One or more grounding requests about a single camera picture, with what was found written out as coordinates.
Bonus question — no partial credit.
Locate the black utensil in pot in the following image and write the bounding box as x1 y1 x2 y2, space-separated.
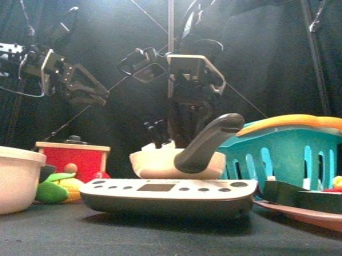
141 121 163 150
153 119 173 144

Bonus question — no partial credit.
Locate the black knob on red box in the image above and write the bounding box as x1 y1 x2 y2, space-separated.
62 134 89 145

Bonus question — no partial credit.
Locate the red wooden toy box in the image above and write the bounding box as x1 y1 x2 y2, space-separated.
34 141 112 184

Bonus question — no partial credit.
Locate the brown wooden ball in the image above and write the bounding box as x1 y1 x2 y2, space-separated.
61 162 79 175

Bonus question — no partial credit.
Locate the yellow orange toy banana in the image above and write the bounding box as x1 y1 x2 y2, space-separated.
236 113 342 138

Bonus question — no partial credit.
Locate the white digital kitchen scale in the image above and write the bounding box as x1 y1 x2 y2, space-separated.
79 177 260 221

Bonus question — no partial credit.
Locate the teal plastic basket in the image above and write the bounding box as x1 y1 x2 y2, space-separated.
216 117 342 201

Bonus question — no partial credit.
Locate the green yellow plush corn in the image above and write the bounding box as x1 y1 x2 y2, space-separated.
34 171 87 205

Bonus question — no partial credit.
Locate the white plastic bowl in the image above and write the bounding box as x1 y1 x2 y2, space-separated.
0 145 48 216

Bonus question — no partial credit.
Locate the dark green tray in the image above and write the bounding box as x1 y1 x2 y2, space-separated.
260 179 342 215

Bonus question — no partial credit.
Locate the yellow red toy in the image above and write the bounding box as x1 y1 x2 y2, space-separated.
323 175 342 193

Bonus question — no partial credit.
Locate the pink plate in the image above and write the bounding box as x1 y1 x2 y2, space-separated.
254 199 342 233

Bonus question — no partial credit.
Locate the cream pot with grey handle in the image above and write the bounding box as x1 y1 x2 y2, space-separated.
128 112 247 180

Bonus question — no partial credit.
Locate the grey vertical frame pole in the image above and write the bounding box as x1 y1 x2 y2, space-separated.
167 0 175 101

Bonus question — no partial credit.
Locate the dark vertical frame post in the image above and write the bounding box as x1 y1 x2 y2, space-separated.
300 0 332 117

